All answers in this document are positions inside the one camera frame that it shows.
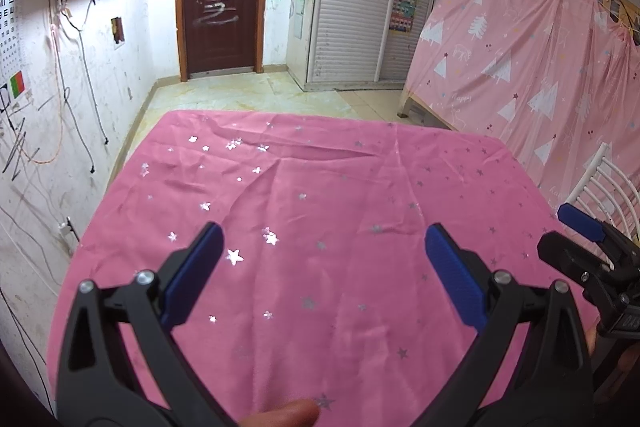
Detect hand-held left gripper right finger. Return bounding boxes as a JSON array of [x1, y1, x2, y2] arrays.
[[425, 222, 596, 427]]

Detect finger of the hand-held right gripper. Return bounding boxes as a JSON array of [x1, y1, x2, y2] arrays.
[[536, 229, 626, 294], [557, 203, 640, 265]]

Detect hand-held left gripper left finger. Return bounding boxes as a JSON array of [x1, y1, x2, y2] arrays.
[[56, 222, 236, 427]]

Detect person's left hand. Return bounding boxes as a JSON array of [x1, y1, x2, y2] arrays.
[[235, 398, 322, 427]]

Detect white chair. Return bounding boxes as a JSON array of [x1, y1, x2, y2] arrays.
[[565, 142, 640, 268]]

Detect pink star-print tablecloth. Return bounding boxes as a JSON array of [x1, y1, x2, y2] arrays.
[[47, 109, 601, 427]]

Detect pink tree-print curtain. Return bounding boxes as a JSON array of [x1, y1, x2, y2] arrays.
[[402, 0, 640, 238]]

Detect colourful grid poster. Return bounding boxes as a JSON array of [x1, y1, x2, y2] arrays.
[[390, 0, 422, 35]]

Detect eye chart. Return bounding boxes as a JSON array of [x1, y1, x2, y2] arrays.
[[0, 0, 27, 108]]

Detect white wall power socket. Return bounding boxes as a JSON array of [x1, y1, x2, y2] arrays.
[[59, 217, 81, 243]]

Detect pale television cable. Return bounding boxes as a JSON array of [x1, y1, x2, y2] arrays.
[[30, 7, 72, 166]]

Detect black television cable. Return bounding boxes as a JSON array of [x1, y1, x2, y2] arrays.
[[75, 0, 111, 175]]

